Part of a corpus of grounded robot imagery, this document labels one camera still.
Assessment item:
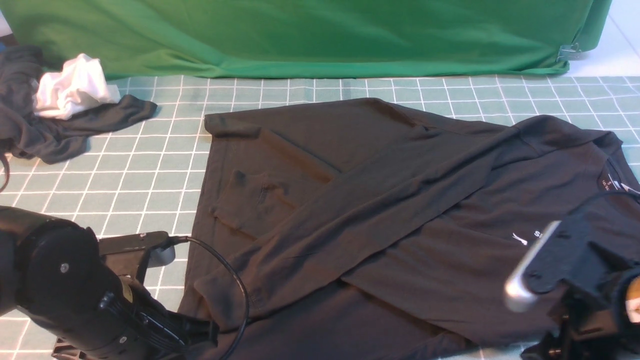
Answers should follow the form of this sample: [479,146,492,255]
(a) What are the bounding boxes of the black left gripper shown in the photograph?
[51,276,218,360]

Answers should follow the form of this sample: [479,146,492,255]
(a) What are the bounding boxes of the teal grid-pattern tablecloth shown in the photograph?
[1,75,639,360]

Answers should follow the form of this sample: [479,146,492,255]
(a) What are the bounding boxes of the green backdrop cloth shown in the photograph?
[1,0,611,79]

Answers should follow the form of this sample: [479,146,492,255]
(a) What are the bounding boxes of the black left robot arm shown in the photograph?
[1,206,219,360]

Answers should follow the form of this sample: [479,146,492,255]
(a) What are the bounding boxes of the black left camera cable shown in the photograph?
[0,150,251,360]

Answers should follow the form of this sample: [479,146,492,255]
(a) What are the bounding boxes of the crumpled dark gray garment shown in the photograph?
[0,45,158,164]

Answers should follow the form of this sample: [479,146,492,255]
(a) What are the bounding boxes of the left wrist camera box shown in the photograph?
[98,231,176,268]

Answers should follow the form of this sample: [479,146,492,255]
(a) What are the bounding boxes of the metal binder clip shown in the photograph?
[555,42,583,63]

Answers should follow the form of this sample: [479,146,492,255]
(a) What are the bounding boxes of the crumpled white cloth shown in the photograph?
[33,54,122,120]

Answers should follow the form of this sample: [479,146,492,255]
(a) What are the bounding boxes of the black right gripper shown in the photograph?
[519,268,639,360]

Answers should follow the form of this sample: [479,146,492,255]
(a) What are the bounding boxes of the dark gray long-sleeved shirt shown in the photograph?
[192,98,639,360]

